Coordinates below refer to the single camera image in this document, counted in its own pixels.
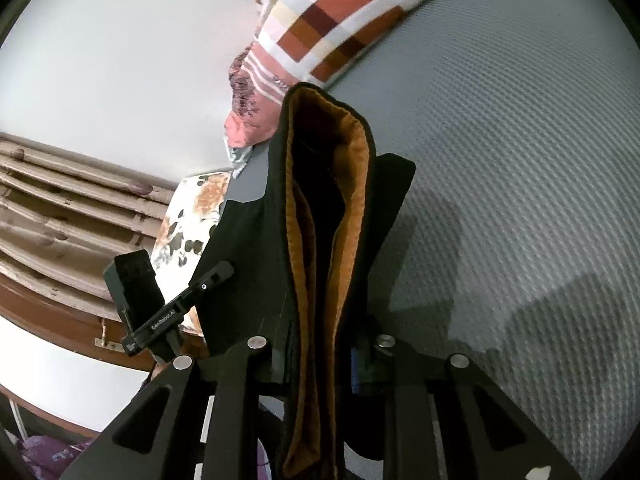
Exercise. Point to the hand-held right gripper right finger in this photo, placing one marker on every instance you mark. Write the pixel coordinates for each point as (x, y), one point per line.
(356, 371)

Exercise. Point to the wooden bed headboard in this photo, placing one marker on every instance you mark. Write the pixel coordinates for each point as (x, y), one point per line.
(75, 220)

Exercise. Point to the floral pillow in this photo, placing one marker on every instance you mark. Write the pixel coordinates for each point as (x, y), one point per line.
(190, 220)

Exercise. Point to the small metal latch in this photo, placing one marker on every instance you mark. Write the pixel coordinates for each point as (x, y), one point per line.
(102, 337)

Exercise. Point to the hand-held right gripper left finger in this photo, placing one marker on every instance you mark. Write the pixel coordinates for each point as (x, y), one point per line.
(250, 362)

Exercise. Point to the grey textured bed sheet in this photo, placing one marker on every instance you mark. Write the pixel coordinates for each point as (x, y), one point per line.
(500, 160)

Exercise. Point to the grey patterned cloth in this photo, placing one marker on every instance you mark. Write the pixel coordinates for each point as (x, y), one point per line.
(241, 157)

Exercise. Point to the black pants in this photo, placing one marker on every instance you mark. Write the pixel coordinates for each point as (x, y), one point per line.
(250, 260)

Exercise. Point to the brown wooden frame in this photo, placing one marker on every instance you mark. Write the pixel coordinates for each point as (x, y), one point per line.
(50, 317)

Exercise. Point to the checkered pillow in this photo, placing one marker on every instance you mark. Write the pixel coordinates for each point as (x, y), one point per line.
(325, 25)

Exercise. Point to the purple patterned clothing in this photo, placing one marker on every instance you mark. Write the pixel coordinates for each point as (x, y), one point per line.
(50, 455)

